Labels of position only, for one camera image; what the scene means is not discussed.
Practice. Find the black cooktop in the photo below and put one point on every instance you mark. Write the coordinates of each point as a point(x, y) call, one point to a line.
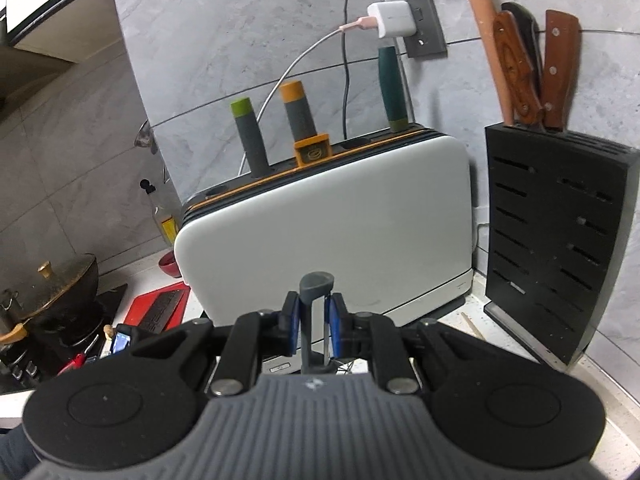
point(107, 305)

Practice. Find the black ribbed plate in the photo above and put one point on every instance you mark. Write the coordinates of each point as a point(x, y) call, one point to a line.
point(162, 310)

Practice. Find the red scissors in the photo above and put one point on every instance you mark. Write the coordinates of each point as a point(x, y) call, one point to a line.
point(75, 361)

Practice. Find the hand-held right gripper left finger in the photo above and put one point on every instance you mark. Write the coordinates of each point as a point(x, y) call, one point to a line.
point(292, 322)

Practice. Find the red cutting board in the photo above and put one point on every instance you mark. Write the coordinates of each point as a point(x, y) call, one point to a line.
point(135, 310)

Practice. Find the black wok with lid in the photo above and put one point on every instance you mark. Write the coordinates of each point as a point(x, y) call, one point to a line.
point(60, 285)

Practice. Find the wooden rolling pin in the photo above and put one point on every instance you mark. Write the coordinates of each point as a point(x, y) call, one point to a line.
point(487, 35)

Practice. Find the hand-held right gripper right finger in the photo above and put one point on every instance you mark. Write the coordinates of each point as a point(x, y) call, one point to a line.
point(332, 325)

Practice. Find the red bowl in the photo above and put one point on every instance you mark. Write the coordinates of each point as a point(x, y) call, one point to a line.
point(171, 266)

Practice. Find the small orange sharpener block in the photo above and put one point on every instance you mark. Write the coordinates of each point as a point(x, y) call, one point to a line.
point(312, 151)

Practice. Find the range hood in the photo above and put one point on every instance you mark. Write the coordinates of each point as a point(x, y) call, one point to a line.
point(55, 10)

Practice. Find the metal wall fixture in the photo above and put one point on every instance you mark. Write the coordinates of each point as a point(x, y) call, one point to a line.
point(146, 137)

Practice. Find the wooden chopstick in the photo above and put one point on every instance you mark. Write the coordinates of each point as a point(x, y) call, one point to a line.
point(471, 325)

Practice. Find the glass oil bottle yellow label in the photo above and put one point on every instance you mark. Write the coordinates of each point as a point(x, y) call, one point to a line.
point(167, 220)

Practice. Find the grey wall socket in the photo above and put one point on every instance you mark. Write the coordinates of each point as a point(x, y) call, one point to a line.
point(430, 35)

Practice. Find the black knife block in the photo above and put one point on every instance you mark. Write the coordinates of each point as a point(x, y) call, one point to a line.
point(550, 240)

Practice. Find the white knife sterilizer box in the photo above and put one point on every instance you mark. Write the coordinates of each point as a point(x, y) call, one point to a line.
point(325, 230)

